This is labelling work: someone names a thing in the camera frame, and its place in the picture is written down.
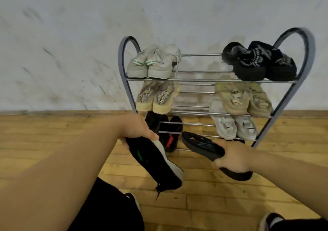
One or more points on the person's right hand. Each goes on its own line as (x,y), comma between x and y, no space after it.
(237,156)

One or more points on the person's left hand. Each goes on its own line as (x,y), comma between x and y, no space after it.
(133,127)

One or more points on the person's right thumb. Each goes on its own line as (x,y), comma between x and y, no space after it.
(217,163)

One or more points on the person's left thumb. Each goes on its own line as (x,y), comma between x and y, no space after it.
(149,135)

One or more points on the black shoe with red-marked sole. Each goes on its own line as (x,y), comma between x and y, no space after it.
(205,146)

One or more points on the black sneaker with green mark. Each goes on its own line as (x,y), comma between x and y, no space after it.
(156,161)

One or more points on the person's right forearm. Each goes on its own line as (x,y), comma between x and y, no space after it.
(292,177)

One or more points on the person's left forearm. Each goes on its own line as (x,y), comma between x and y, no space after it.
(59,172)

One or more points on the beige sneaker with dark print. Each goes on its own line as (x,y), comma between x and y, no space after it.
(145,96)
(165,97)

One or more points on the white chunky sneaker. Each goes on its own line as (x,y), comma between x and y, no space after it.
(224,122)
(246,129)

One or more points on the person's left black white shoe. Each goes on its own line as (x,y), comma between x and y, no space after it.
(134,200)

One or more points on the person's black white shoe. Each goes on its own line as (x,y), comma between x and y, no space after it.
(134,200)
(270,221)

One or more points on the pale yellow chunky sneaker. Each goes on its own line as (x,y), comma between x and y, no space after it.
(260,102)
(234,97)

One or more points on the white sneaker with green stripes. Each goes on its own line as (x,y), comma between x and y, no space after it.
(138,64)
(162,63)

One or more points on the person's right black white shoe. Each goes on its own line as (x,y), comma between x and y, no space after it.
(270,221)

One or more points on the person's left leg black trousers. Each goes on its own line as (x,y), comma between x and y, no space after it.
(107,207)

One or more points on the person's leg black trousers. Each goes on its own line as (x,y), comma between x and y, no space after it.
(302,225)
(107,207)

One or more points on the grey metal shoe rack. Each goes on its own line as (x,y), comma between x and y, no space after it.
(289,95)

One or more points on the black chunky shoe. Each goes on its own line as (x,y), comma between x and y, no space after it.
(246,64)
(279,64)

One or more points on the person's right leg black trousers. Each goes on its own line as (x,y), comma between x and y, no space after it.
(302,225)

